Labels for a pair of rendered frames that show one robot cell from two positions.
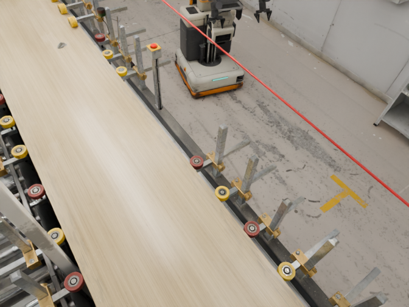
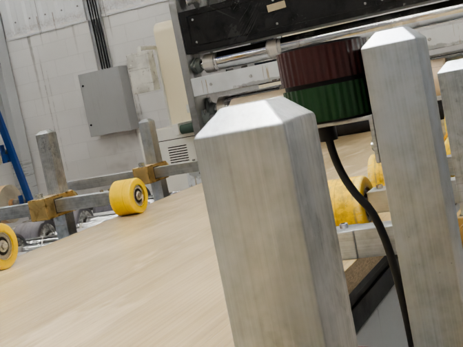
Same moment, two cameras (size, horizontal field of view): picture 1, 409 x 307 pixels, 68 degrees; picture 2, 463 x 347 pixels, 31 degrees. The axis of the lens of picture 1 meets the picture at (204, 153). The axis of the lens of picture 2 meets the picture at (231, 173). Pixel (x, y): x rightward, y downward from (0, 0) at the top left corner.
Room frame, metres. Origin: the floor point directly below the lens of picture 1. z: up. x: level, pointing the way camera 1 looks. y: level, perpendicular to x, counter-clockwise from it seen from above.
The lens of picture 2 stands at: (1.92, 0.43, 1.12)
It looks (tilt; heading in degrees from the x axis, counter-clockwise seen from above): 5 degrees down; 64
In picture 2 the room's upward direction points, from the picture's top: 11 degrees counter-clockwise
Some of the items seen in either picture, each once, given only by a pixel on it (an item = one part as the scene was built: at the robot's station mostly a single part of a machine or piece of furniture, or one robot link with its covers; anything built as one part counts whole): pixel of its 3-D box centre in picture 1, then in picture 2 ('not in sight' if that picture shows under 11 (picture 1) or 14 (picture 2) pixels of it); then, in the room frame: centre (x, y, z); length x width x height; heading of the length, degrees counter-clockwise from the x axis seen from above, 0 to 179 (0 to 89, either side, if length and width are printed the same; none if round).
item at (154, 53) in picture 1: (154, 52); not in sight; (1.67, 0.38, 1.18); 0.07 x 0.07 x 0.08; 39
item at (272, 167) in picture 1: (248, 182); not in sight; (0.97, -0.27, 0.83); 0.43 x 0.03 x 0.04; 129
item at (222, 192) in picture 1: (221, 197); not in sight; (0.85, -0.11, 0.85); 0.08 x 0.08 x 0.11
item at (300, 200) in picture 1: (275, 217); not in sight; (0.78, -0.43, 0.80); 0.43 x 0.03 x 0.04; 129
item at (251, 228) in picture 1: (250, 232); not in sight; (0.65, -0.27, 0.85); 0.08 x 0.08 x 0.11
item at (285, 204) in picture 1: (275, 223); not in sight; (0.71, -0.40, 0.87); 0.04 x 0.04 x 0.48; 39
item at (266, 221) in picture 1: (269, 225); not in sight; (0.72, -0.39, 0.80); 0.14 x 0.06 x 0.05; 39
